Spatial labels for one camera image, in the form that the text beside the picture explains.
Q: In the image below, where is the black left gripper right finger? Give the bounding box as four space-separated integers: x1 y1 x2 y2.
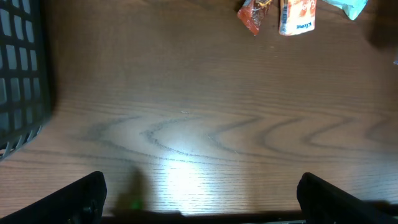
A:
297 172 397 224

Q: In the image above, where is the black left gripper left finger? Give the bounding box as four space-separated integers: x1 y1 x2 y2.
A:
1 171 107 224

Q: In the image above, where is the orange small snack packet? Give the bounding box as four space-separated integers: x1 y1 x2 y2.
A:
279 0 317 36

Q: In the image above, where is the teal snack wrapper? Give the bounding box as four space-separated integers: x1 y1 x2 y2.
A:
324 0 368 21

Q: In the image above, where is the red chocolate bar wrapper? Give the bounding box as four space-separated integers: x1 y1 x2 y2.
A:
237 0 273 35

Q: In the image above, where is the dark grey plastic basket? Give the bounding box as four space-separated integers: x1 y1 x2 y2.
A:
1 0 52 160

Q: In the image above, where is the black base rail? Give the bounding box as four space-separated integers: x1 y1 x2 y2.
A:
100 210 306 224

